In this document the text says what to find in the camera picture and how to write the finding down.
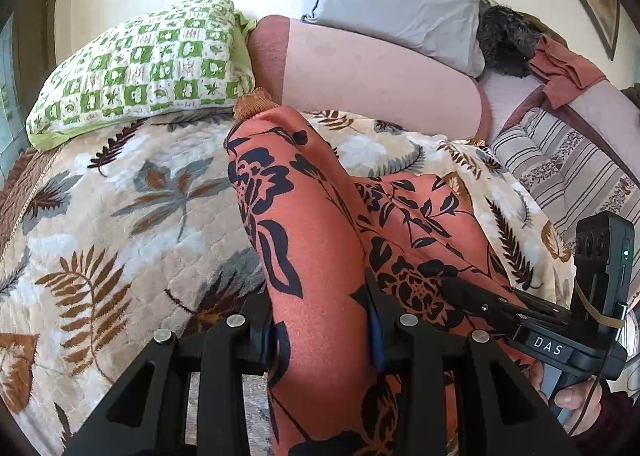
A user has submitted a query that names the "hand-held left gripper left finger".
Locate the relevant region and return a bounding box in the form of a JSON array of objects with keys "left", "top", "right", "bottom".
[{"left": 62, "top": 293, "right": 281, "bottom": 456}]

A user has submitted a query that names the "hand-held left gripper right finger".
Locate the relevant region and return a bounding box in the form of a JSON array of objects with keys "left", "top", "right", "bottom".
[{"left": 362, "top": 268, "right": 576, "bottom": 456}]

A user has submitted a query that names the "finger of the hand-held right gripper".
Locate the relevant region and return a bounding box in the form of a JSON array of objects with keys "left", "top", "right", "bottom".
[
  {"left": 424, "top": 260, "right": 527, "bottom": 338},
  {"left": 509, "top": 287, "right": 572, "bottom": 326}
]

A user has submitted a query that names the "orange floral print garment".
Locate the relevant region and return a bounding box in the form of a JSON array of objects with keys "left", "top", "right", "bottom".
[{"left": 225, "top": 91, "right": 556, "bottom": 456}]

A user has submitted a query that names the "person's right forearm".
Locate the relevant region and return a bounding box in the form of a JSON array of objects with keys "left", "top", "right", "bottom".
[{"left": 575, "top": 378, "right": 640, "bottom": 456}]

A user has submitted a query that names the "person's right hand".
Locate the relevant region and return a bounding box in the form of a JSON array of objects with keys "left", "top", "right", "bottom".
[{"left": 530, "top": 361, "right": 607, "bottom": 438}]

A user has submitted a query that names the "striped cushion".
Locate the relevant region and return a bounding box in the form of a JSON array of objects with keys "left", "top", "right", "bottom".
[{"left": 487, "top": 106, "right": 640, "bottom": 257}]

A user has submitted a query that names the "leaf print blanket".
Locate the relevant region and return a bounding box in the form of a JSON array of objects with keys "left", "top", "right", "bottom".
[{"left": 0, "top": 106, "right": 576, "bottom": 456}]

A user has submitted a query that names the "pink bed sheet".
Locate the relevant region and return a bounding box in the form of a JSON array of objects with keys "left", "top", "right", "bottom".
[{"left": 477, "top": 71, "right": 640, "bottom": 147}]

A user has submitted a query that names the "rust coloured cloth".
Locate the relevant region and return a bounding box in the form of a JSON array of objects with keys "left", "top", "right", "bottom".
[{"left": 527, "top": 33, "right": 608, "bottom": 109}]

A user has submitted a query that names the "pink bolster pillow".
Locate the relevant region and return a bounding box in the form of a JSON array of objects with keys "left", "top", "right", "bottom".
[{"left": 247, "top": 13, "right": 493, "bottom": 142}]

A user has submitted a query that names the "dark furry cloth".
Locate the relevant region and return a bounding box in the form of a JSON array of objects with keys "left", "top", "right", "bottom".
[{"left": 475, "top": 3, "right": 543, "bottom": 79}]

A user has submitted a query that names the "green checked pillow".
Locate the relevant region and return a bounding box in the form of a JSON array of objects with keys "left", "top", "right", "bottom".
[{"left": 25, "top": 0, "right": 258, "bottom": 149}]

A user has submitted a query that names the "window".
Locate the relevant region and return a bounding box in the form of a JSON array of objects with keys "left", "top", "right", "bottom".
[{"left": 0, "top": 23, "right": 27, "bottom": 159}]

